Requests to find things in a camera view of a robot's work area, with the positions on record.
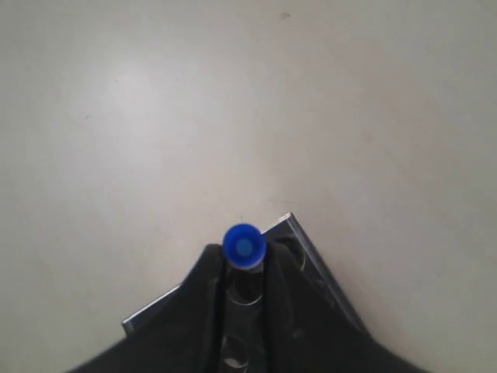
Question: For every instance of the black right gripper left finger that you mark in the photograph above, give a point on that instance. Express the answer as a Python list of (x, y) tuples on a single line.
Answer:
[(185, 336)]

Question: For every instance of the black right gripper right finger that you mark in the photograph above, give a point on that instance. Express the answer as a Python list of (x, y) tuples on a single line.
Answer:
[(304, 333)]

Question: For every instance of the blue-capped tube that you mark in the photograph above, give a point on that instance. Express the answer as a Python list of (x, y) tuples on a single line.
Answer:
[(244, 248)]

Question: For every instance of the stainless steel test tube rack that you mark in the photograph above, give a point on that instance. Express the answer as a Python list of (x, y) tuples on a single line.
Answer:
[(311, 264)]

